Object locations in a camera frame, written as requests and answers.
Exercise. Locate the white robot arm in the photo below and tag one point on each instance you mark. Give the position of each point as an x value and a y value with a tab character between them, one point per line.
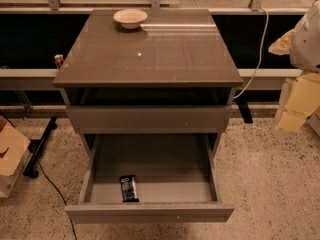
302	43

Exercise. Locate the grey drawer cabinet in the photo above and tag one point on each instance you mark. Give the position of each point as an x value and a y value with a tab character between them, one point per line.
176	58

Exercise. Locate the open grey middle drawer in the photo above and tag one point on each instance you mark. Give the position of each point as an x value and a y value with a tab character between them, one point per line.
174	174

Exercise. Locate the closed grey top drawer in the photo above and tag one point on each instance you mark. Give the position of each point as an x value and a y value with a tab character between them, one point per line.
148	120

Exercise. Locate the blue rxbar snack bar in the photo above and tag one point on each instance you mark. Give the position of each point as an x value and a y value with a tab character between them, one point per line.
128	188

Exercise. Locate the black table leg right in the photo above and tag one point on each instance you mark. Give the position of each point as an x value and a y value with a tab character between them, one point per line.
242	103

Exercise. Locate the black table leg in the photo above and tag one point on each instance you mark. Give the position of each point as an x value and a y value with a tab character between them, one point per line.
242	103
36	146

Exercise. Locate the white ceramic bowl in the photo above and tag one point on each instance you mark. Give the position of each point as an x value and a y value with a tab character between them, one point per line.
130	18

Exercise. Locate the red soda can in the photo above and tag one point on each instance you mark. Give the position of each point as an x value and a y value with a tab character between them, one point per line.
59	60

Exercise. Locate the black table leg left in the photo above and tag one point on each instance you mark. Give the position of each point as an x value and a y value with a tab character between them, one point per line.
36	146

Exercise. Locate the yellow foam padding block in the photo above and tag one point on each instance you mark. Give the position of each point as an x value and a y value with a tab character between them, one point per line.
299	99

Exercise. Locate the cardboard box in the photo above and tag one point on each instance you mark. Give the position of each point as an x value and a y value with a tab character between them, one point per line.
13	156

